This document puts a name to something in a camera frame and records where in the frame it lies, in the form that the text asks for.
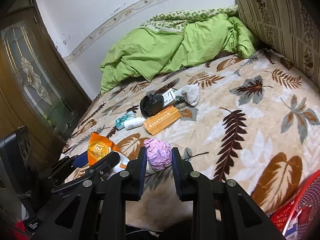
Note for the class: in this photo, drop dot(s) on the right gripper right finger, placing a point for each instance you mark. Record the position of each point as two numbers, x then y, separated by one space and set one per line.
221 210

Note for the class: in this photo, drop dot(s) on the purple paper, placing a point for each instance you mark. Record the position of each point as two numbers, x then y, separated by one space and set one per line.
158 153

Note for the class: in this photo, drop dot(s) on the striped upholstered headboard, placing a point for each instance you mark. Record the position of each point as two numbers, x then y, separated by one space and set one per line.
288 28

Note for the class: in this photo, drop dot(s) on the green duvet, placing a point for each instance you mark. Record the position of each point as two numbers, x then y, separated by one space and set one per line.
170 41

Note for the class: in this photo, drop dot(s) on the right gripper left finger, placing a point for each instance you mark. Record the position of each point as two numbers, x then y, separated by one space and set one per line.
96 208

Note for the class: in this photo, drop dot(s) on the orange white snack bag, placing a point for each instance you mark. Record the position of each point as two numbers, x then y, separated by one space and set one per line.
100 146

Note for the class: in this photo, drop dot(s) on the teal wet wipes pack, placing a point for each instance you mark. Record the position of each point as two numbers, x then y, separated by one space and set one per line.
120 121

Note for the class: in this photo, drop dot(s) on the wooden door with glass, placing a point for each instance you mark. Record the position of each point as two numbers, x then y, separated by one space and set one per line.
37 89

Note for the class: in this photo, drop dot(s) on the leaf patterned bed blanket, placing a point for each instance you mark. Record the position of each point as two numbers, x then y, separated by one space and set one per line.
257 122

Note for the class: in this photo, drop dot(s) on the black plastic bag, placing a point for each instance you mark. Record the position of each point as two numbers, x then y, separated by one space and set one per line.
151 104

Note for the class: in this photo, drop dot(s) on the small white medicine box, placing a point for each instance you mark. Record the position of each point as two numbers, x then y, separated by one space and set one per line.
169 98

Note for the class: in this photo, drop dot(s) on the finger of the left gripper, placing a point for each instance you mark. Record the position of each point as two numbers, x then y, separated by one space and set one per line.
100 168
61 170

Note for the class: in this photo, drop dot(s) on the white plastic bottle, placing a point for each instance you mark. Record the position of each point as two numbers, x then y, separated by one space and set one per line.
134 123

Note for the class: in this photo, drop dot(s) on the white sock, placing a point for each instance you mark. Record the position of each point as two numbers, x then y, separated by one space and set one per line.
189 93

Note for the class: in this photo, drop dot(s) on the orange cardboard box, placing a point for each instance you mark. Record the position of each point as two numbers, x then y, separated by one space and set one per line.
161 120

